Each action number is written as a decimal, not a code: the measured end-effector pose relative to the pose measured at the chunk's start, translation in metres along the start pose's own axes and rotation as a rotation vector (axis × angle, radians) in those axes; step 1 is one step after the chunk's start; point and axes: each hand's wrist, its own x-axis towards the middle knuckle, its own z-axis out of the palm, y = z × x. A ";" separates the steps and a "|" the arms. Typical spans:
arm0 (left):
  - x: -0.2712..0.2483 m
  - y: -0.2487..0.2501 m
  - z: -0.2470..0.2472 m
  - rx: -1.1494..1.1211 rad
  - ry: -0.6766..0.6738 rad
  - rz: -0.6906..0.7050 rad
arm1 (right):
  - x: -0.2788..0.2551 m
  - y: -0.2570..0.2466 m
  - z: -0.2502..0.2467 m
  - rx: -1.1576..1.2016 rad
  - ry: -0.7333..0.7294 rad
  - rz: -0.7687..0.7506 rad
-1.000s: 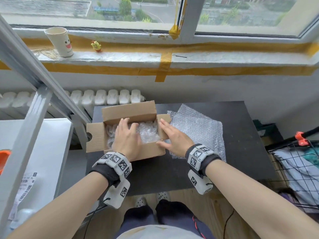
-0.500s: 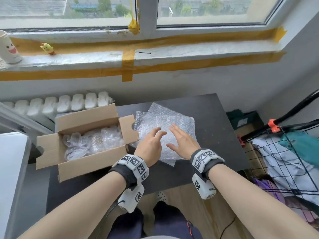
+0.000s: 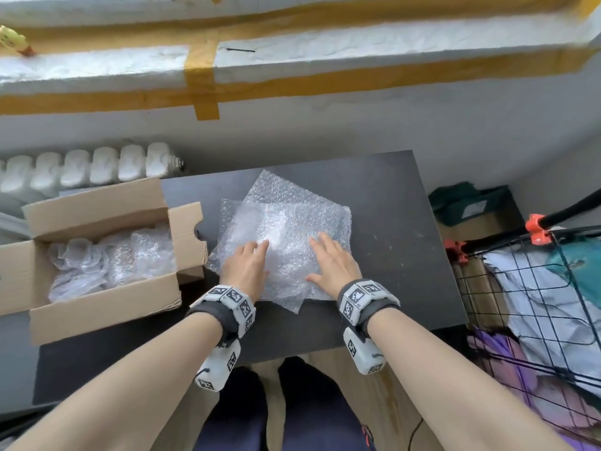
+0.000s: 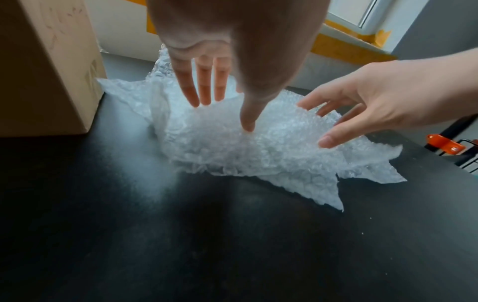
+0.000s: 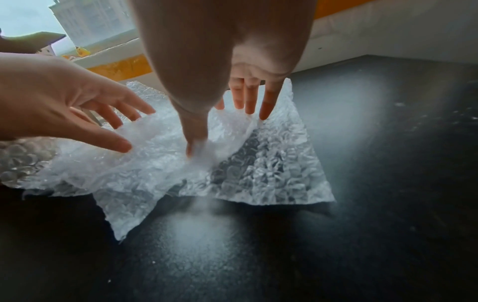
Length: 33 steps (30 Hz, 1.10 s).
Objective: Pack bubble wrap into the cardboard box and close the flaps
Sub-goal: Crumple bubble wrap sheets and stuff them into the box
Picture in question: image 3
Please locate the brown storage carton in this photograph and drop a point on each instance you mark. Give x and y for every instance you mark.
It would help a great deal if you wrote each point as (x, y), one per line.
(483, 230)

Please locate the thin black nail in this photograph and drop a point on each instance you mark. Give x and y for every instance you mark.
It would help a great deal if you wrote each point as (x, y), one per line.
(240, 50)

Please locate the person's right hand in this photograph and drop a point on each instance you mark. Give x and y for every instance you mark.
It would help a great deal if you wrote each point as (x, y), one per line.
(335, 272)

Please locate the person's left hand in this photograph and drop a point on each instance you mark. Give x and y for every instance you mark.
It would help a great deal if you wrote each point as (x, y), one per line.
(244, 272)

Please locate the person's dark trousers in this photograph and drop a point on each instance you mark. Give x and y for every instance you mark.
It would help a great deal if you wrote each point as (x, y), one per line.
(305, 408)

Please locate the purple cloth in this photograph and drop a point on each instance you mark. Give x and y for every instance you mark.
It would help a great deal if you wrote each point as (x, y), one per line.
(497, 371)

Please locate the brown cardboard box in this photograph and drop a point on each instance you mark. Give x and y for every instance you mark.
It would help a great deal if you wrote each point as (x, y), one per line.
(94, 206)

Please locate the person's left forearm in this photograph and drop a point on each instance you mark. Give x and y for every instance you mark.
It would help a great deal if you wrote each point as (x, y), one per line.
(131, 394)

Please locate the teal cloth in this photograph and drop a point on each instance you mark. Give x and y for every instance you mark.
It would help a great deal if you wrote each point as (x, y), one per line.
(582, 277)

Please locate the orange plastic clip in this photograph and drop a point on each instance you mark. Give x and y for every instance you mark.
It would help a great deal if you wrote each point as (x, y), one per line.
(455, 251)
(537, 230)

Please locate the black metal tube frame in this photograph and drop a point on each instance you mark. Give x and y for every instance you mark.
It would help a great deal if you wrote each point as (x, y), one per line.
(573, 211)

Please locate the long yellow tape strip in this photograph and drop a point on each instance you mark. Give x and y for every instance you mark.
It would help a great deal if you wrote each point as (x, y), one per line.
(375, 14)
(375, 79)

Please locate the white window sill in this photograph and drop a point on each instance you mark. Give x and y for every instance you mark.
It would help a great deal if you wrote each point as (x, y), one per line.
(375, 42)

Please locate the yellow chick toy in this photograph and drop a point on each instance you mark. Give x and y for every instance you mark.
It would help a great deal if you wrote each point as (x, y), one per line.
(11, 39)

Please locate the short yellow tape strip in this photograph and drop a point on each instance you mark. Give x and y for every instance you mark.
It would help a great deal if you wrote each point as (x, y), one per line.
(202, 84)

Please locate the white cloth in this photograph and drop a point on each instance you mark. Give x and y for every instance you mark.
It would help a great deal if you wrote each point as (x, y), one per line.
(530, 295)

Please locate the person's right forearm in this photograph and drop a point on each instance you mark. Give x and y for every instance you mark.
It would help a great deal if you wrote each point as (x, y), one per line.
(451, 385)

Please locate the white radiator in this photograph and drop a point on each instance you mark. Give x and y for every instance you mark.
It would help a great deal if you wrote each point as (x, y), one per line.
(103, 164)

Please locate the dark green box with label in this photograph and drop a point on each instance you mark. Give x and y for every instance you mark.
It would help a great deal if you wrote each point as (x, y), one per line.
(469, 206)

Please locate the black wristband with marker tiles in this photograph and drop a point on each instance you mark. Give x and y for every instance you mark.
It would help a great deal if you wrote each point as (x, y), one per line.
(361, 298)
(235, 298)

